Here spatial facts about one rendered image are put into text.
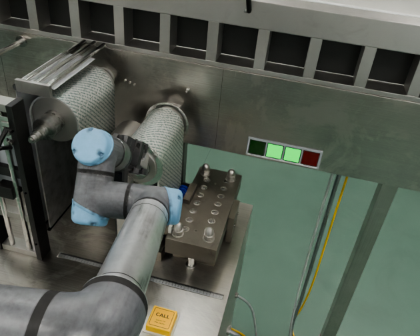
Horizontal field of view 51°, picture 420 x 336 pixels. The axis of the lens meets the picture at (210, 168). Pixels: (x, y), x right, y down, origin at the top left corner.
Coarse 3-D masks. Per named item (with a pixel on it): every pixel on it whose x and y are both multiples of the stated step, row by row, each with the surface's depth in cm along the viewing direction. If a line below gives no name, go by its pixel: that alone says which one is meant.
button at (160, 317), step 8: (152, 312) 122; (160, 312) 122; (168, 312) 122; (176, 312) 123; (152, 320) 120; (160, 320) 120; (168, 320) 120; (152, 328) 118; (160, 328) 118; (168, 328) 118
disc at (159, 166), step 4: (144, 148) 119; (148, 148) 119; (148, 152) 120; (152, 152) 119; (152, 156) 120; (156, 156) 120; (156, 160) 120; (160, 160) 120; (156, 164) 121; (160, 164) 121; (160, 168) 122; (160, 172) 122; (156, 176) 124; (160, 176) 123; (152, 180) 125; (156, 180) 124; (144, 184) 126; (148, 184) 126; (152, 184) 126
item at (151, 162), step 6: (168, 108) 140; (144, 156) 120; (150, 156) 120; (150, 162) 121; (150, 168) 122; (156, 168) 121; (150, 174) 123; (138, 180) 125; (144, 180) 125; (150, 180) 124
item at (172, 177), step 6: (180, 150) 143; (174, 156) 136; (180, 156) 144; (174, 162) 138; (180, 162) 146; (168, 168) 132; (174, 168) 140; (180, 168) 148; (168, 174) 134; (174, 174) 141; (180, 174) 150; (162, 180) 128; (168, 180) 135; (174, 180) 143; (180, 180) 152; (162, 186) 130; (168, 186) 137; (174, 186) 145
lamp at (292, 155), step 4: (288, 148) 145; (288, 152) 146; (292, 152) 146; (296, 152) 145; (300, 152) 145; (284, 156) 147; (288, 156) 147; (292, 156) 146; (296, 156) 146; (288, 160) 148; (292, 160) 147; (296, 160) 147
